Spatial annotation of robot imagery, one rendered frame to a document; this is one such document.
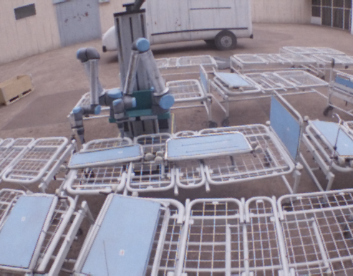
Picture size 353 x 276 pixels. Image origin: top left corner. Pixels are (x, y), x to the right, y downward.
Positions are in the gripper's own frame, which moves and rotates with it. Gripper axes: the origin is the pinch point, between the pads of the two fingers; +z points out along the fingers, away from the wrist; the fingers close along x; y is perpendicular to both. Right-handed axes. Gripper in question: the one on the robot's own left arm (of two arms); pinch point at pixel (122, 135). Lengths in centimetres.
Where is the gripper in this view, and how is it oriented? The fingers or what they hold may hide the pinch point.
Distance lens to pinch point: 258.8
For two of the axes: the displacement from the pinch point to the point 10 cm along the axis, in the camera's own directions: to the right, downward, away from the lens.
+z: 1.1, 9.5, 2.8
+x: 1.5, 2.6, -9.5
